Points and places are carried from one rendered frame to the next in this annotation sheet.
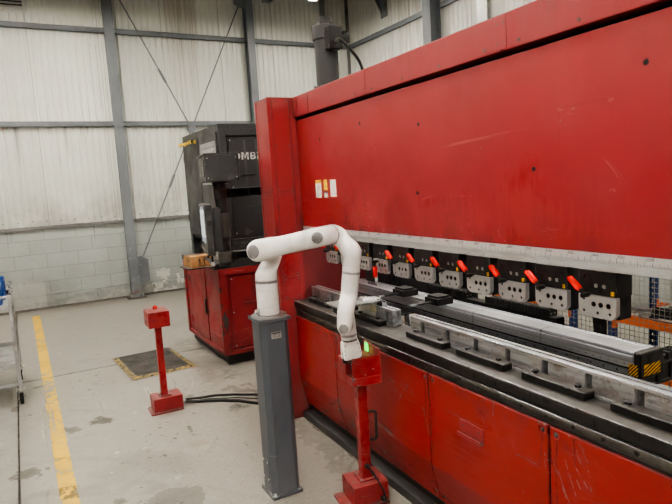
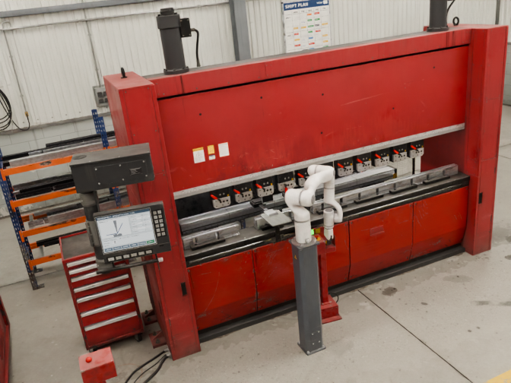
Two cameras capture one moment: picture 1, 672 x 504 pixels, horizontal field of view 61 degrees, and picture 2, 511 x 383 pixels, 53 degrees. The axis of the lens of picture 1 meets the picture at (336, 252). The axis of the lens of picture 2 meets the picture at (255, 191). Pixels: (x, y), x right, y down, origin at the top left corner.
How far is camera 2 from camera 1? 5.01 m
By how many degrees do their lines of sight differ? 81
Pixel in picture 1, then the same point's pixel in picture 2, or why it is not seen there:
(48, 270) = not seen: outside the picture
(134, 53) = not seen: outside the picture
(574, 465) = (422, 209)
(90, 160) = not seen: outside the picture
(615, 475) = (435, 202)
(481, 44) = (370, 55)
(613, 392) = (420, 179)
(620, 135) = (426, 91)
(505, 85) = (380, 74)
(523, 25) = (392, 49)
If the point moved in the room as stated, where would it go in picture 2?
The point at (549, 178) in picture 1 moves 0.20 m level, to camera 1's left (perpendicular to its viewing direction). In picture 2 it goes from (400, 111) to (404, 116)
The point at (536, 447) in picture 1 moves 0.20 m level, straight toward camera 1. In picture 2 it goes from (407, 213) to (430, 215)
